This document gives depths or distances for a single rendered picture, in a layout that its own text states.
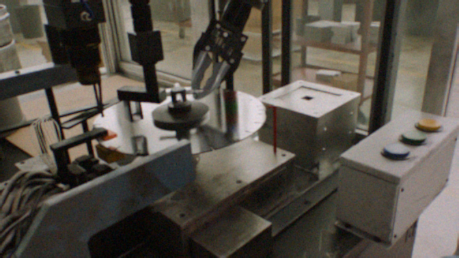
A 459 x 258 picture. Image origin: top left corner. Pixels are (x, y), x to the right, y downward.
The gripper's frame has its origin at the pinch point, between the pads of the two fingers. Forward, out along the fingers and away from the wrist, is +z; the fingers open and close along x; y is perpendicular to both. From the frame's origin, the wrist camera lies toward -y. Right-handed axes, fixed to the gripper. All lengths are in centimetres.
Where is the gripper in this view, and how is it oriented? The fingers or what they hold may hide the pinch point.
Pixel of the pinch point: (198, 93)
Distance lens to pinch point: 79.0
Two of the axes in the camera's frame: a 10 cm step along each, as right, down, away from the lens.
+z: -4.6, 8.6, 2.2
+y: -0.1, 2.5, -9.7
